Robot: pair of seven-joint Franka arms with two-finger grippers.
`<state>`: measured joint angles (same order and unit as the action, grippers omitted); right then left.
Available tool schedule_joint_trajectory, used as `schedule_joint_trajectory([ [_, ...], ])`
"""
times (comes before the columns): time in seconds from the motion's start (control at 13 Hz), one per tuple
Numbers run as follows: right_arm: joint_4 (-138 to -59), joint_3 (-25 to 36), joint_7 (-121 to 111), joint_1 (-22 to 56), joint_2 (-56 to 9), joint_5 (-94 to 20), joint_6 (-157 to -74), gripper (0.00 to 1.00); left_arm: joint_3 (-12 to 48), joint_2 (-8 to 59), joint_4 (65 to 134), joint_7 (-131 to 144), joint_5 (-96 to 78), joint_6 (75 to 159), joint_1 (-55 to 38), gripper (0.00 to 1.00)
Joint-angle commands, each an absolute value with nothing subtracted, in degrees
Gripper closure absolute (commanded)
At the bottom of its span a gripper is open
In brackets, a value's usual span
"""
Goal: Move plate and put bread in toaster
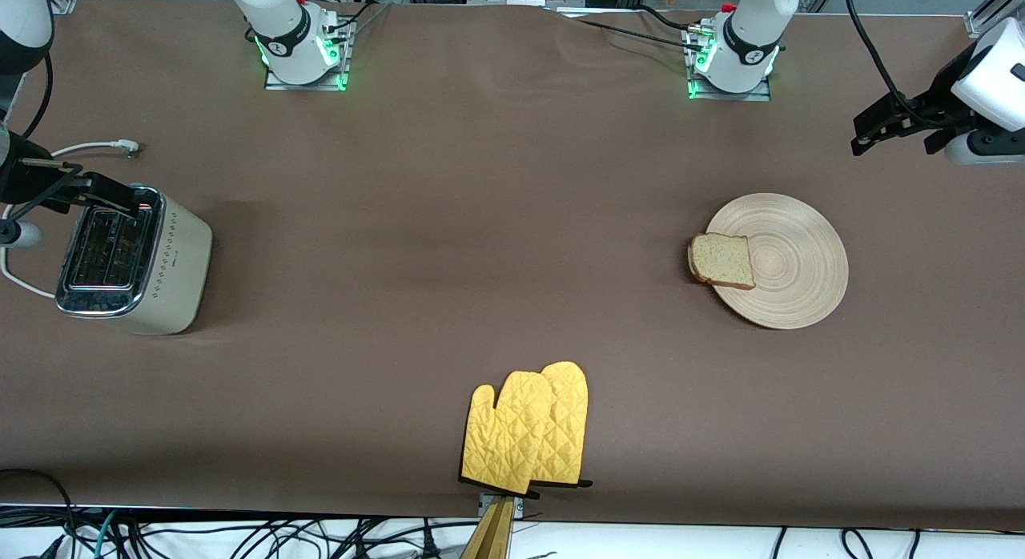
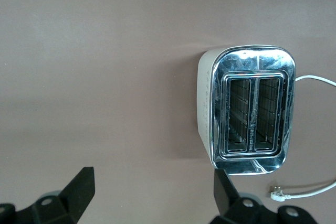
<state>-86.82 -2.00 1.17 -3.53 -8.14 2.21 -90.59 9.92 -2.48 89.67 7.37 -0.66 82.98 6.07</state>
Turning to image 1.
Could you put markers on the small metal bracket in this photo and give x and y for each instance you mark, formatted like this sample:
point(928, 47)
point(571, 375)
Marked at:
point(519, 507)

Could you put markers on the slice of brown bread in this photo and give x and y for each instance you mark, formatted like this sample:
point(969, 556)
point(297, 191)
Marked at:
point(721, 259)

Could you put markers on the round pale wooden plate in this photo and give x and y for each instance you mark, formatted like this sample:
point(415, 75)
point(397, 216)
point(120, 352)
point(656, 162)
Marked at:
point(801, 263)

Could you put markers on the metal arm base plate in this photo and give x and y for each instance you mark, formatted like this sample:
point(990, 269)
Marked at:
point(343, 62)
point(729, 96)

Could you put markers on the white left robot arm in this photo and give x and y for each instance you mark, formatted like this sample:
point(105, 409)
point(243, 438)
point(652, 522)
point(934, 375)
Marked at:
point(749, 30)

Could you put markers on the yellow quilted oven mitt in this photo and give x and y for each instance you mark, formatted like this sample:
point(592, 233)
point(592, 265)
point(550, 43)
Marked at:
point(570, 431)
point(504, 439)

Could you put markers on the cream and chrome toaster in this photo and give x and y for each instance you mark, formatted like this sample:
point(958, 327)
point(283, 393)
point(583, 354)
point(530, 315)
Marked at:
point(172, 263)

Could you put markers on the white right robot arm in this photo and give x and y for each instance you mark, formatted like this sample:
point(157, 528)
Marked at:
point(280, 22)

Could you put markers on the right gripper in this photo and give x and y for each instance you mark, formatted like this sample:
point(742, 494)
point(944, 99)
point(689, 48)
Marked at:
point(18, 179)

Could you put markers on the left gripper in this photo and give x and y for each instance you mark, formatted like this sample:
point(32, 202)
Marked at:
point(938, 100)

